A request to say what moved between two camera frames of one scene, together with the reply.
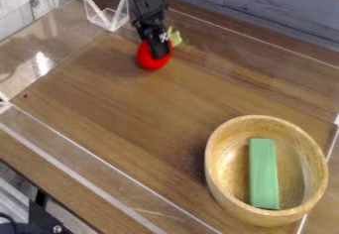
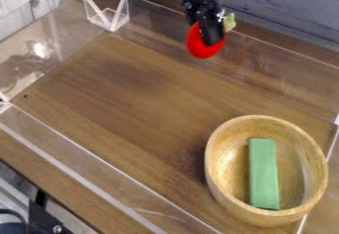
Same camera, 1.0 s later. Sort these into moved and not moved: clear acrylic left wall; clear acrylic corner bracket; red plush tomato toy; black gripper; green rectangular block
Moved: red plush tomato toy; black gripper
Not moved: clear acrylic corner bracket; green rectangular block; clear acrylic left wall
